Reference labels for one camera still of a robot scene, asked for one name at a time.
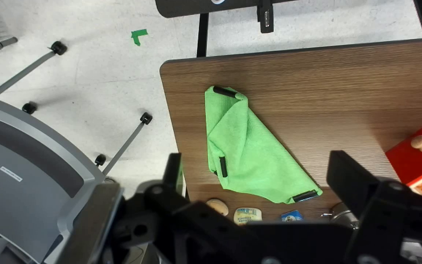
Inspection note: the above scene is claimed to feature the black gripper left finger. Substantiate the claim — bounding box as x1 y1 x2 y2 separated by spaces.
163 152 187 199

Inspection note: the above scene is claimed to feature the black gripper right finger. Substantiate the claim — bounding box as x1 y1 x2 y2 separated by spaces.
327 149 380 205

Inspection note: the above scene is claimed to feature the yellow label bottle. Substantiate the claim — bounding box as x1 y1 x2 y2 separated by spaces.
234 207 263 224

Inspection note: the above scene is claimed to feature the green cloth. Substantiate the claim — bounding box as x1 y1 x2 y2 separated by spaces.
204 85 323 204

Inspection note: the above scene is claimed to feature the green tape floor marker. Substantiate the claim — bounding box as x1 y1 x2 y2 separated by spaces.
131 29 149 47

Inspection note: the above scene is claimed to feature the brown round object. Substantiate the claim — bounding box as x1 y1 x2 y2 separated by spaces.
207 198 231 217

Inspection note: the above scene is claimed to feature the blue label bottle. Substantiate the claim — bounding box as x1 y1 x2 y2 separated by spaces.
282 209 304 221

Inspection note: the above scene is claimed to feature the grey office chair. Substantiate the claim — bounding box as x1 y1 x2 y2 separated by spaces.
0 39 155 264

